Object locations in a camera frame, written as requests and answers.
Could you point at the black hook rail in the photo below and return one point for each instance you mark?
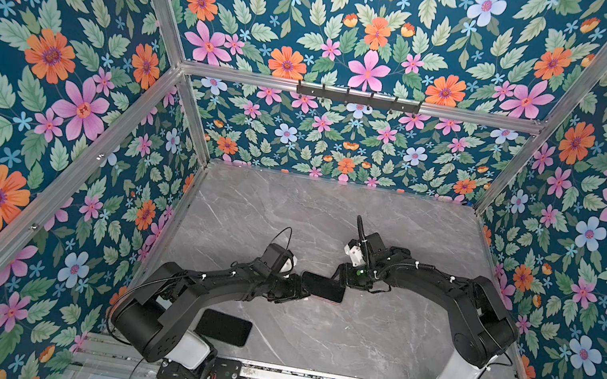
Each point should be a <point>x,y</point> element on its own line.
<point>382,103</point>

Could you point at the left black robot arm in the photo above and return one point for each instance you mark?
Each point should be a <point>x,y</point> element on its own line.
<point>156,317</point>

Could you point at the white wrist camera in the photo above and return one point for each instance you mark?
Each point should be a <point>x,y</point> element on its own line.
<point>287,264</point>
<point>354,251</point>

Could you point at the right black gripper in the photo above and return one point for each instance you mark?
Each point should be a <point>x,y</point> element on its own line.
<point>344,274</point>

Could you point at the aluminium frame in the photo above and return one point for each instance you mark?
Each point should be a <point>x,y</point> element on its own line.
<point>109,109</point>

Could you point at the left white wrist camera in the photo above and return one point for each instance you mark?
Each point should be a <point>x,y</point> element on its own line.
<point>287,264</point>

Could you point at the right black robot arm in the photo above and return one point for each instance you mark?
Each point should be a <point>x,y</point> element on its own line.
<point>480,326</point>

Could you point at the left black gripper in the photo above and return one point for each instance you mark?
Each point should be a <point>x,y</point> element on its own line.
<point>296,290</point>

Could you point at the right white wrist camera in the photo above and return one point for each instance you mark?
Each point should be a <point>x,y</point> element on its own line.
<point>354,251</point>

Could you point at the purple-edged phone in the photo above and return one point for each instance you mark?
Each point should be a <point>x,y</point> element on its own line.
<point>224,327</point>

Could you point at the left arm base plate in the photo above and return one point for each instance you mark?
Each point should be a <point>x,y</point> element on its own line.
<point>222,373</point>

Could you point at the black phone face up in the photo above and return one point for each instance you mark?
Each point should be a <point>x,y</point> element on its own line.
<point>328,289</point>

